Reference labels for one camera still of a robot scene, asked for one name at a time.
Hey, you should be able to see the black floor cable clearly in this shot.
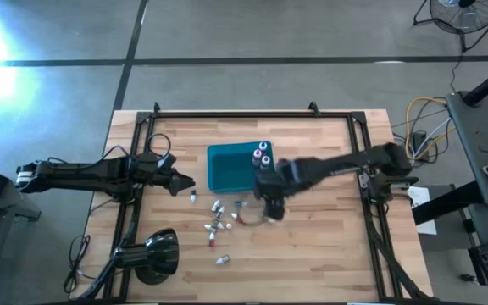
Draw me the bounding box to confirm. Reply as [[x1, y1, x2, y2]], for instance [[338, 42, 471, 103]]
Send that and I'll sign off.
[[63, 234, 101, 294]]

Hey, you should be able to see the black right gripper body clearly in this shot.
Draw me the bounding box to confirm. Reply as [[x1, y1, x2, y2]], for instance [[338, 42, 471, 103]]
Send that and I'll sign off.
[[255, 169, 298, 200]]

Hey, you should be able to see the yellow cable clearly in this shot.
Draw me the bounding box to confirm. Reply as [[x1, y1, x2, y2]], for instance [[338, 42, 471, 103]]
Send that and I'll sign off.
[[404, 96, 457, 161]]

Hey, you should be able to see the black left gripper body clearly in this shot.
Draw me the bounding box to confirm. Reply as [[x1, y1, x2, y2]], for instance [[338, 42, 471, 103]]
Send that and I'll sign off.
[[136, 152, 174, 188]]

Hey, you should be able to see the black desk lamp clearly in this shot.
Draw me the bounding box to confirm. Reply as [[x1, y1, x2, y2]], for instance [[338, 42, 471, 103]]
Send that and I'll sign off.
[[74, 228, 180, 302]]

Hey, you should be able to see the grey side table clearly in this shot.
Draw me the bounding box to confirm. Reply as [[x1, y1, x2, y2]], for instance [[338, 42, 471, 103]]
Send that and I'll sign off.
[[445, 58, 488, 255]]

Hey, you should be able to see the black power strip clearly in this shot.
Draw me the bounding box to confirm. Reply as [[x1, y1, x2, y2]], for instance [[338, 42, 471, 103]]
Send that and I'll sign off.
[[410, 131, 430, 163]]

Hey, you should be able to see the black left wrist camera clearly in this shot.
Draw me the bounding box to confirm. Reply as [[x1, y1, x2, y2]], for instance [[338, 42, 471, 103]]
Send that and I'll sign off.
[[154, 152, 177, 169]]

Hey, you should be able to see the white paper sheet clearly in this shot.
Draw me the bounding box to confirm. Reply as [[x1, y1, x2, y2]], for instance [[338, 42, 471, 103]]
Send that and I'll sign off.
[[407, 186, 439, 236]]

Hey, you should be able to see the teal plastic bin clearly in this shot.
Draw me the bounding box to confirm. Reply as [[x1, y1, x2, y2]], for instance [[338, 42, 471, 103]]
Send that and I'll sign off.
[[206, 141, 277, 195]]

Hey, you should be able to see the black floor fan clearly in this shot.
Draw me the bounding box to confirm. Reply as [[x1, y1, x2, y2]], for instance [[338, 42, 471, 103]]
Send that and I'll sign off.
[[413, 0, 488, 53]]

